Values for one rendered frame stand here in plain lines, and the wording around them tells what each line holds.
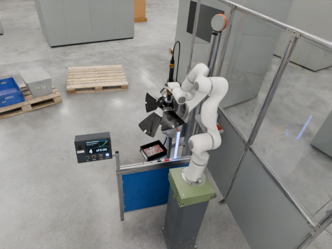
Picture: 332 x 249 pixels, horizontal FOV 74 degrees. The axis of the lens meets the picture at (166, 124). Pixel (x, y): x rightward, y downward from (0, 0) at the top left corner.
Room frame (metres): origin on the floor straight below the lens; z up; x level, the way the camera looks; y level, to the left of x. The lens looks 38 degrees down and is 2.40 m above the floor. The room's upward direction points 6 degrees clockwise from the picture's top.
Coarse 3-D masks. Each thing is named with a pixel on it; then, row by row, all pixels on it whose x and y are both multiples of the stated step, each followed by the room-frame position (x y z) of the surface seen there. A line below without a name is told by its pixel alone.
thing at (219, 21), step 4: (216, 16) 2.36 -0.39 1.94; (220, 16) 2.34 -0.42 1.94; (224, 16) 2.35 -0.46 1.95; (212, 20) 2.38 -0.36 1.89; (216, 20) 2.36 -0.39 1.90; (220, 20) 2.34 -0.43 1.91; (224, 20) 2.32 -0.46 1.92; (212, 24) 2.38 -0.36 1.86; (216, 24) 2.35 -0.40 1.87; (220, 24) 2.33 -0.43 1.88; (224, 24) 2.31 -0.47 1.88; (212, 28) 2.38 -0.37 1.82; (216, 28) 2.35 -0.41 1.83; (220, 28) 2.32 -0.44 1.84; (224, 28) 2.34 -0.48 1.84
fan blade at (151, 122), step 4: (148, 116) 1.82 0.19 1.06; (152, 116) 1.81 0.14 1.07; (156, 116) 1.81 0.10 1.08; (160, 116) 1.81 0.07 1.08; (144, 120) 1.80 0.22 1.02; (148, 120) 1.79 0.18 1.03; (152, 120) 1.78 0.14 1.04; (156, 120) 1.78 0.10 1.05; (160, 120) 1.78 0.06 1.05; (140, 124) 1.79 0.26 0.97; (144, 124) 1.77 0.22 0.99; (148, 124) 1.76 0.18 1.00; (152, 124) 1.75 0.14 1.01; (156, 124) 1.75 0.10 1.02; (140, 128) 1.76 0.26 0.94; (144, 128) 1.74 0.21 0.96; (148, 128) 1.73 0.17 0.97; (152, 128) 1.73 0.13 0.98; (156, 128) 1.73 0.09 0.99; (144, 132) 1.71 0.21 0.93; (148, 132) 1.70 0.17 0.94; (152, 132) 1.70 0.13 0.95; (152, 136) 1.67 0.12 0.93
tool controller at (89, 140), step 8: (80, 136) 1.24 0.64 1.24; (88, 136) 1.24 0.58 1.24; (96, 136) 1.24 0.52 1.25; (104, 136) 1.25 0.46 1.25; (80, 144) 1.16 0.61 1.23; (88, 144) 1.18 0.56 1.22; (96, 144) 1.19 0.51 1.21; (104, 144) 1.21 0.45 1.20; (80, 152) 1.14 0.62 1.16; (96, 152) 1.17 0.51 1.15; (104, 152) 1.19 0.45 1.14; (80, 160) 1.12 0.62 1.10; (88, 160) 1.14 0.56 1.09; (96, 160) 1.16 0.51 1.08
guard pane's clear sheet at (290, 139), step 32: (224, 32) 2.49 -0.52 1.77; (256, 32) 2.01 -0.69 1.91; (192, 64) 3.13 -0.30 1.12; (224, 64) 2.35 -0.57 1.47; (256, 64) 1.88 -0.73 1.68; (288, 64) 1.58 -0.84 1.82; (320, 64) 1.36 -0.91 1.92; (224, 96) 2.20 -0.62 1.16; (256, 96) 1.75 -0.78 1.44; (288, 96) 1.47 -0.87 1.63; (320, 96) 1.26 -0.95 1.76; (288, 128) 1.35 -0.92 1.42; (320, 128) 1.16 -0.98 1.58; (288, 160) 1.23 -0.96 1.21; (320, 160) 1.05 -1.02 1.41; (320, 192) 0.94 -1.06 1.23
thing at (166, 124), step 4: (164, 112) 1.74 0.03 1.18; (168, 112) 1.74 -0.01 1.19; (172, 112) 1.75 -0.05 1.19; (164, 116) 1.69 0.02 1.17; (168, 116) 1.69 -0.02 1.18; (172, 116) 1.69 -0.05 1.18; (176, 116) 1.70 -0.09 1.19; (164, 120) 1.64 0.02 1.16; (168, 120) 1.64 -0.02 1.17; (172, 120) 1.64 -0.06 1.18; (176, 120) 1.64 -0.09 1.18; (180, 120) 1.64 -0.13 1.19; (164, 124) 1.60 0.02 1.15; (168, 124) 1.59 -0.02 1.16; (172, 124) 1.59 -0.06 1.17; (176, 124) 1.58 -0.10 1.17; (180, 124) 1.58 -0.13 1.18; (164, 128) 1.56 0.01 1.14; (168, 128) 1.55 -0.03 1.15
